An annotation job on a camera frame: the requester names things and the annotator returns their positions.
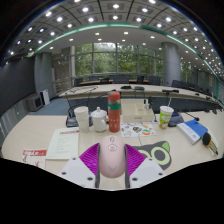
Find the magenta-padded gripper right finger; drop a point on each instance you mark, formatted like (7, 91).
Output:
(146, 170)

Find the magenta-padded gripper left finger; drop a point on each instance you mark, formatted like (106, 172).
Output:
(76, 170)

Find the pink computer mouse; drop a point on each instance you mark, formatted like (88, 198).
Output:
(112, 156)

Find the cat face mouse pad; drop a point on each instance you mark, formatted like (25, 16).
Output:
(160, 153)

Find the white printed document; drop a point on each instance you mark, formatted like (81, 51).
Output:
(63, 143)

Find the colourful sticker sheet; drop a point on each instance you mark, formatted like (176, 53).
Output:
(138, 130)

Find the red and white leaflet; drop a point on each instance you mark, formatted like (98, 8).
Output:
(35, 156)

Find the stack of white paper cups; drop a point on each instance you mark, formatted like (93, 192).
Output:
(82, 120)

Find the white lidded ceramic mug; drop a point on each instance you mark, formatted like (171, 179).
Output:
(99, 121)

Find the green printed paper cup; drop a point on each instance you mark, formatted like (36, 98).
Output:
(165, 118)

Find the white cardboard box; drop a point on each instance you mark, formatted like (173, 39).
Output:
(137, 115)

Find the blue and white book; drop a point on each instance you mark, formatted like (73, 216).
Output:
(191, 130)

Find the red insulated drink bottle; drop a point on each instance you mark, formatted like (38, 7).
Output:
(114, 116)

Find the white floor appliance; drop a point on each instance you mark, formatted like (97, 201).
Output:
(45, 97)

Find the long curved conference desk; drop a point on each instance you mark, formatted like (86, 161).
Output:
(110, 88)

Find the dark office chairs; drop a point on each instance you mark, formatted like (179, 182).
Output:
(154, 80)

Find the ceiling lights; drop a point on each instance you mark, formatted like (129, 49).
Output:
(115, 6)

